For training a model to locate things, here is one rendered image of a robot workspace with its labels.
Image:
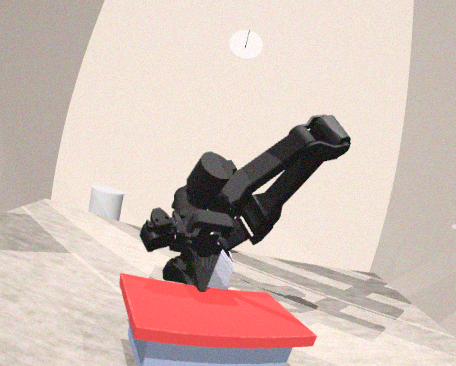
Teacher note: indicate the red box lid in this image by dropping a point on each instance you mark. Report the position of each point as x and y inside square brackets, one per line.
[168, 312]

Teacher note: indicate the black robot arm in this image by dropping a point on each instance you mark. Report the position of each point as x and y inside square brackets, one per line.
[215, 184]

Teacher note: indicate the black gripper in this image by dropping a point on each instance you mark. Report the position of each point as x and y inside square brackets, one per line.
[198, 247]

